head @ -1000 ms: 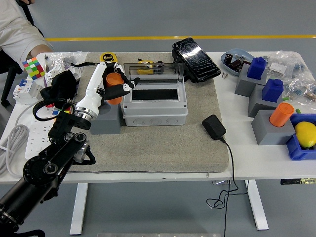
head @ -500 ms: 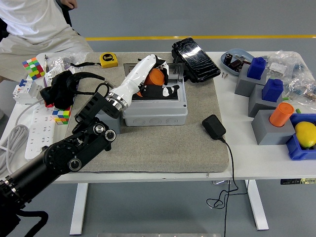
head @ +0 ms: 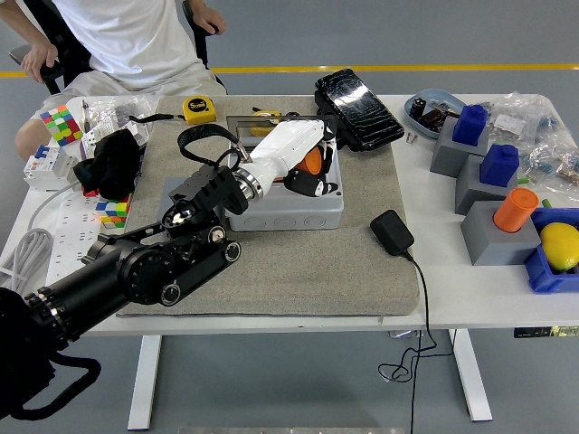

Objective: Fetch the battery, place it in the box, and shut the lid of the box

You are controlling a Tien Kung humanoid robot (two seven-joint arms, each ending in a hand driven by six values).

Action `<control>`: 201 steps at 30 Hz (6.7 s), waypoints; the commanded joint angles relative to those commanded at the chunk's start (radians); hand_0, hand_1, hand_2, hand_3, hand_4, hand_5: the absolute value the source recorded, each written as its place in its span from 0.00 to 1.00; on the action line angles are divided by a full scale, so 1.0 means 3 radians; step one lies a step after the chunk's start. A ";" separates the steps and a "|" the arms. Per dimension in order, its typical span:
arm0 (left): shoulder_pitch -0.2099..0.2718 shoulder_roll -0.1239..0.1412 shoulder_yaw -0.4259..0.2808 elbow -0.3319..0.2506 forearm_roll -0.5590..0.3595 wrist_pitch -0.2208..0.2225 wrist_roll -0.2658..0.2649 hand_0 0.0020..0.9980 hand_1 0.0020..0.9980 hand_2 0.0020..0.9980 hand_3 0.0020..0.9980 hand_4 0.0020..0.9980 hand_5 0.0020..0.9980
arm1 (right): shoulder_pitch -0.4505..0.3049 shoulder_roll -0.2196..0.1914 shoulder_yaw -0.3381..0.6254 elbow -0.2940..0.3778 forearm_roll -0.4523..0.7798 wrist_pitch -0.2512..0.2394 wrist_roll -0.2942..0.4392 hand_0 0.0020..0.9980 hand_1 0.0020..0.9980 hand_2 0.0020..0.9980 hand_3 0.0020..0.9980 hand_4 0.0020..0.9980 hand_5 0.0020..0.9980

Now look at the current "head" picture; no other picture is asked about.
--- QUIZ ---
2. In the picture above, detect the person's left hand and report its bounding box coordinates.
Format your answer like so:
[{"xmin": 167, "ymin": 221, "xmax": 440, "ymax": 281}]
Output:
[{"xmin": 191, "ymin": 3, "xmax": 228, "ymax": 35}]

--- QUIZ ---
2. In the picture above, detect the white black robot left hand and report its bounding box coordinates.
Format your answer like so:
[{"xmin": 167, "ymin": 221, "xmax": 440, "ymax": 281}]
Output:
[{"xmin": 242, "ymin": 118, "xmax": 344, "ymax": 199}]

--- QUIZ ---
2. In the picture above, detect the person's right hand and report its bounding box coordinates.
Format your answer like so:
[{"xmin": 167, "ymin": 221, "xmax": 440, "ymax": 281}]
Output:
[{"xmin": 20, "ymin": 43, "xmax": 61, "ymax": 85}]

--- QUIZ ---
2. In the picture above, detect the orange cylinder battery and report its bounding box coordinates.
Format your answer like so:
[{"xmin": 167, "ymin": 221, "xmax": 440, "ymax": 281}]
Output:
[
  {"xmin": 492, "ymin": 187, "xmax": 540, "ymax": 233},
  {"xmin": 296, "ymin": 151, "xmax": 325, "ymax": 175}
]

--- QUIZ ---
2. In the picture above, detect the transparent hinged box lid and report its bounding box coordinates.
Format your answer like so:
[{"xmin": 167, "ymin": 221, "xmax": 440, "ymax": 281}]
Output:
[{"xmin": 225, "ymin": 114, "xmax": 339, "ymax": 153}]

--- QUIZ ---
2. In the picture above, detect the grey plastic junction box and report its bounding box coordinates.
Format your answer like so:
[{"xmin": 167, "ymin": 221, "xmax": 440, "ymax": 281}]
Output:
[{"xmin": 224, "ymin": 135, "xmax": 345, "ymax": 232}]

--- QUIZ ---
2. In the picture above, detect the white purple small box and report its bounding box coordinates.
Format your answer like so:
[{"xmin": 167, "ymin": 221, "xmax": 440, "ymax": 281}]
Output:
[{"xmin": 80, "ymin": 124, "xmax": 112, "ymax": 159}]

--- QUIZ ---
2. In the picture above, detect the black office chair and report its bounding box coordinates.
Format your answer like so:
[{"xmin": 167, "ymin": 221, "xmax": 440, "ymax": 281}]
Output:
[{"xmin": 8, "ymin": 0, "xmax": 227, "ymax": 96}]

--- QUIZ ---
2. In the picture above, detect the yellow tape measure round face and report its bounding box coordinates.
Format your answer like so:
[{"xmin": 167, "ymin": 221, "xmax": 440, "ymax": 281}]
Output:
[{"xmin": 251, "ymin": 108, "xmax": 284, "ymax": 137}]

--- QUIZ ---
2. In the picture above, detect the large multicolour puzzle cube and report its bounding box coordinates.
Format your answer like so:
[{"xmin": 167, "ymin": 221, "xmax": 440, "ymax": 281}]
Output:
[{"xmin": 40, "ymin": 104, "xmax": 86, "ymax": 147}]

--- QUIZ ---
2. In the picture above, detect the black cracked-pattern case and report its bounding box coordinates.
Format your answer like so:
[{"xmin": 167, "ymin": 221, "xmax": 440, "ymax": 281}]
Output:
[{"xmin": 314, "ymin": 67, "xmax": 406, "ymax": 153}]

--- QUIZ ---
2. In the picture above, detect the clear plastic bag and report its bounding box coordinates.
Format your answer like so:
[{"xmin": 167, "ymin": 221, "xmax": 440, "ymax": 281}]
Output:
[{"xmin": 85, "ymin": 92, "xmax": 162, "ymax": 150}]

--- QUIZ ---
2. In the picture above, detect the person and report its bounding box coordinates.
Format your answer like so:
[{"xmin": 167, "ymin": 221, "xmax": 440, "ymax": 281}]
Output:
[{"xmin": 0, "ymin": 0, "xmax": 228, "ymax": 162}]

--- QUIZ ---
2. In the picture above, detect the white circuit breaker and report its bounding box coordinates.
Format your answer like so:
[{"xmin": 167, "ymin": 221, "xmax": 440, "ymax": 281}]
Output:
[{"xmin": 23, "ymin": 144, "xmax": 81, "ymax": 193}]

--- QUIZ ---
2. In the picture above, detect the black cloth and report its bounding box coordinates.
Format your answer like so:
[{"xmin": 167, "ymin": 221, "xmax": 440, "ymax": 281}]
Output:
[{"xmin": 73, "ymin": 130, "xmax": 142, "ymax": 201}]

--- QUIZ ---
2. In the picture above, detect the grey block with round hole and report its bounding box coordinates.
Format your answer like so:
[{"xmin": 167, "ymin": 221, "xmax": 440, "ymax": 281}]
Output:
[{"xmin": 160, "ymin": 176, "xmax": 227, "ymax": 231}]

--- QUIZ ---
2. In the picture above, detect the grey-brown mat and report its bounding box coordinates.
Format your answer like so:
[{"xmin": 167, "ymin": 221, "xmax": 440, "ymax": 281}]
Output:
[{"xmin": 116, "ymin": 93, "xmax": 420, "ymax": 317}]

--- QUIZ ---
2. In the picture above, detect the black power adapter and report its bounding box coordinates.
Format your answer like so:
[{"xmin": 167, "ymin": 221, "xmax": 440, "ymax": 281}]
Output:
[{"xmin": 369, "ymin": 209, "xmax": 415, "ymax": 259}]

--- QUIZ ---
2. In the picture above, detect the brown component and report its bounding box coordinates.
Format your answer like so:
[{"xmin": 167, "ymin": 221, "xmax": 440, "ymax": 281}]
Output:
[{"xmin": 418, "ymin": 108, "xmax": 447, "ymax": 132}]

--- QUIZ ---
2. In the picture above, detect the blue-grey tray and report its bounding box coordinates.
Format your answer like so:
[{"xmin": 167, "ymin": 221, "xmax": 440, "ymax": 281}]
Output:
[{"xmin": 403, "ymin": 88, "xmax": 467, "ymax": 140}]

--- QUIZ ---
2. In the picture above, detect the grey block holder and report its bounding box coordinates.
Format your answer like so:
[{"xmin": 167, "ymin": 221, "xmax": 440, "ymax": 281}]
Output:
[
  {"xmin": 460, "ymin": 200, "xmax": 543, "ymax": 267},
  {"xmin": 454, "ymin": 154, "xmax": 519, "ymax": 216},
  {"xmin": 429, "ymin": 116, "xmax": 492, "ymax": 178}
]

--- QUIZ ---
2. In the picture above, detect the white power strip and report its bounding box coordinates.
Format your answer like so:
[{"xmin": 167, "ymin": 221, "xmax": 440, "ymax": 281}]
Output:
[{"xmin": 44, "ymin": 183, "xmax": 132, "ymax": 290}]

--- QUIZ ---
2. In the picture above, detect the small multicolour puzzle cube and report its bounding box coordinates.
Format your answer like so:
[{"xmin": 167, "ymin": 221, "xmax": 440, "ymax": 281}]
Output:
[{"xmin": 97, "ymin": 193, "xmax": 133, "ymax": 231}]

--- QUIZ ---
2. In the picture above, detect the blue block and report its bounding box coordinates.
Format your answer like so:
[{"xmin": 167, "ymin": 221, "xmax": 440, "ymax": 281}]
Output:
[
  {"xmin": 452, "ymin": 104, "xmax": 489, "ymax": 147},
  {"xmin": 479, "ymin": 144, "xmax": 520, "ymax": 187}
]

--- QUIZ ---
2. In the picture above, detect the clear bag of parts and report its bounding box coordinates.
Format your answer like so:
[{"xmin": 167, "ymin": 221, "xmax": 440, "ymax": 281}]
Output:
[
  {"xmin": 486, "ymin": 92, "xmax": 562, "ymax": 142},
  {"xmin": 519, "ymin": 135, "xmax": 579, "ymax": 191}
]

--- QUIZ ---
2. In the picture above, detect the blue plastic bin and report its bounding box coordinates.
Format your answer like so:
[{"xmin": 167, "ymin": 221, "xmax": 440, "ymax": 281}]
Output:
[{"xmin": 523, "ymin": 207, "xmax": 579, "ymax": 295}]

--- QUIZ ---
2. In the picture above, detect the white table leg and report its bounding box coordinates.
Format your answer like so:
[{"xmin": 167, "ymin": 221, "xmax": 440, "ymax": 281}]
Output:
[
  {"xmin": 447, "ymin": 328, "xmax": 493, "ymax": 422},
  {"xmin": 128, "ymin": 335, "xmax": 163, "ymax": 430}
]

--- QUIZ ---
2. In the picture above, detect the yellow fruit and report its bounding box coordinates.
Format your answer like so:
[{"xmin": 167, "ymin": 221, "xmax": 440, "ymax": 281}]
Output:
[{"xmin": 539, "ymin": 222, "xmax": 579, "ymax": 272}]

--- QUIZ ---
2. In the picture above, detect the black table control panel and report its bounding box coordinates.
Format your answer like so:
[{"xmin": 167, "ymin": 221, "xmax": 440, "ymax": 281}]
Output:
[{"xmin": 513, "ymin": 325, "xmax": 579, "ymax": 339}]

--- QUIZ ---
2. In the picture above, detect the yellow tape measure with strap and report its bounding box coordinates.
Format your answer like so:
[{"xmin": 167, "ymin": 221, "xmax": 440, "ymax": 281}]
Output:
[{"xmin": 128, "ymin": 96, "xmax": 218, "ymax": 127}]

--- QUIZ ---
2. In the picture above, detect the black adapter cord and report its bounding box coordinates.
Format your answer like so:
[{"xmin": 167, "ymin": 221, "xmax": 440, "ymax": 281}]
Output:
[{"xmin": 377, "ymin": 250, "xmax": 455, "ymax": 434}]

